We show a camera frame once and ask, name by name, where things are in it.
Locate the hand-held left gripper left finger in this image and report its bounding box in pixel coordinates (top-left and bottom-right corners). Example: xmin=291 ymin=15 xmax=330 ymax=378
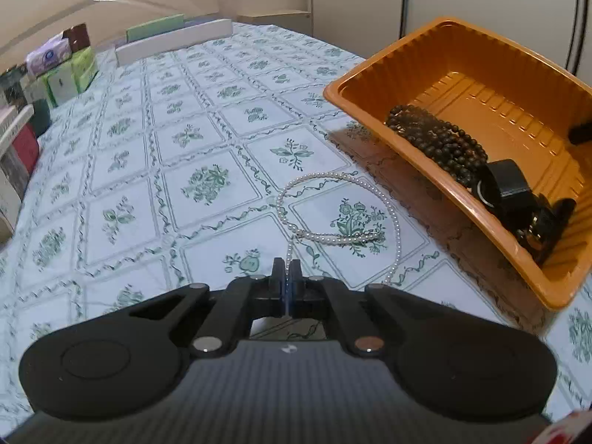
xmin=128 ymin=258 xmax=288 ymax=358

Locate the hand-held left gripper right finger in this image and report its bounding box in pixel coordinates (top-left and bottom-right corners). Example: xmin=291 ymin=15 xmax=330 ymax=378
xmin=289 ymin=259 xmax=419 ymax=358

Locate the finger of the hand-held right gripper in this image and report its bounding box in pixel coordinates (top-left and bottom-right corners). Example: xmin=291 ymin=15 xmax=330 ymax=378
xmin=568 ymin=121 xmax=592 ymax=145

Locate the white pearl necklace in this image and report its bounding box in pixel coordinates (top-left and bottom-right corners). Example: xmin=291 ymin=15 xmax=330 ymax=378
xmin=276 ymin=172 xmax=403 ymax=288

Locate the black strap bracelet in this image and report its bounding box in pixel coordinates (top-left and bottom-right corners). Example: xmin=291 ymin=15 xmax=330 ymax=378
xmin=476 ymin=158 xmax=534 ymax=210

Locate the orange plastic tray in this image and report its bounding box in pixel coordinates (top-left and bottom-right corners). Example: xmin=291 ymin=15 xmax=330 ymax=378
xmin=323 ymin=17 xmax=592 ymax=310

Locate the black bead necklace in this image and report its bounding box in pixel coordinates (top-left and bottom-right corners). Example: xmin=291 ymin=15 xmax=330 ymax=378
xmin=386 ymin=104 xmax=490 ymax=189

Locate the floral checked tablecloth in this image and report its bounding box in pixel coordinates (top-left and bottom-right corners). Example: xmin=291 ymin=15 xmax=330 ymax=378
xmin=0 ymin=21 xmax=592 ymax=426

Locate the long white box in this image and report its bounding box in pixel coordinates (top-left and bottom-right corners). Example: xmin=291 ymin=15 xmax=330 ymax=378
xmin=115 ymin=18 xmax=234 ymax=67

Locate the long green box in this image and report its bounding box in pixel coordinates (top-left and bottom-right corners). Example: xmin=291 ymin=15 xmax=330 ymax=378
xmin=126 ymin=14 xmax=186 ymax=44

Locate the grey patterned book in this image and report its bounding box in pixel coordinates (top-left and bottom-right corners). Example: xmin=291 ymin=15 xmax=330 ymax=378
xmin=0 ymin=148 xmax=31 ymax=205

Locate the red book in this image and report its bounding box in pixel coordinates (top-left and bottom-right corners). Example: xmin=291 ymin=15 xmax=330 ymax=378
xmin=11 ymin=122 xmax=41 ymax=175

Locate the green tissue pack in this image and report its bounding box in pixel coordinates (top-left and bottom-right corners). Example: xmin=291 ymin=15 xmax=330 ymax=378
xmin=69 ymin=46 xmax=99 ymax=94

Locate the dark green jar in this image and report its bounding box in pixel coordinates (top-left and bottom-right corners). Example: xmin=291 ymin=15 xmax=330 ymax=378
xmin=28 ymin=97 xmax=53 ymax=138

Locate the white and green tissue box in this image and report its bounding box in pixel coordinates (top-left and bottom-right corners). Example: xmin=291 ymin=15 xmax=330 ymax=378
xmin=41 ymin=62 xmax=77 ymax=107

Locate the red and white cloth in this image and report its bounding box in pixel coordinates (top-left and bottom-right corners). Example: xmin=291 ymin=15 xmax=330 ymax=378
xmin=531 ymin=408 xmax=592 ymax=444

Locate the brown box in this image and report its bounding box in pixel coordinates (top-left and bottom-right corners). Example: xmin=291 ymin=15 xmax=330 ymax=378
xmin=62 ymin=23 xmax=91 ymax=54

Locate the purple tissue pack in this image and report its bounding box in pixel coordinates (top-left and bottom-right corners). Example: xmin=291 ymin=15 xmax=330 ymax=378
xmin=25 ymin=37 xmax=73 ymax=80

